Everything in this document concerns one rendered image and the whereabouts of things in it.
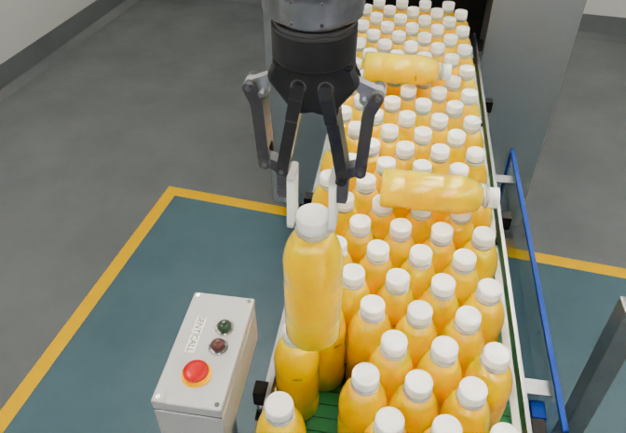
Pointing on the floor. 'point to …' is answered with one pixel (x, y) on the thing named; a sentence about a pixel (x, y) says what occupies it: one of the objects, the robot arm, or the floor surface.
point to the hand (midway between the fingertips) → (313, 197)
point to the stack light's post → (598, 371)
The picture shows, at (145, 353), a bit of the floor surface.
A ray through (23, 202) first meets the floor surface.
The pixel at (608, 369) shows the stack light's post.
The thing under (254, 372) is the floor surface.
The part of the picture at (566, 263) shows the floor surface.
